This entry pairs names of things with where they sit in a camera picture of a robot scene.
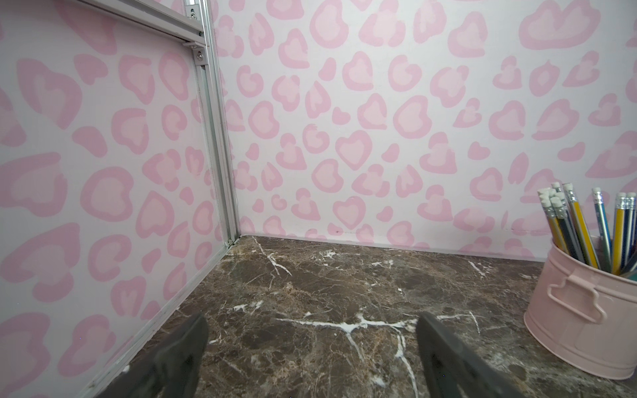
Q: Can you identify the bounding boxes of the bundle of coloured pencils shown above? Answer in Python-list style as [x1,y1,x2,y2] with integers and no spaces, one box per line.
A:
[537,182,636,281]

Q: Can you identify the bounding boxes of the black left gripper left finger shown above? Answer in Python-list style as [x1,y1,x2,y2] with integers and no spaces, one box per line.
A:
[99,313,208,398]

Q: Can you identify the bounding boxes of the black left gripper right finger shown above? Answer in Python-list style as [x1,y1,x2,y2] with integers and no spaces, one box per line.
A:
[416,312,523,397]

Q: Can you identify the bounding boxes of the pink metal pencil bucket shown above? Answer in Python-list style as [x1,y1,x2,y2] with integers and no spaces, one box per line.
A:
[524,245,636,380]

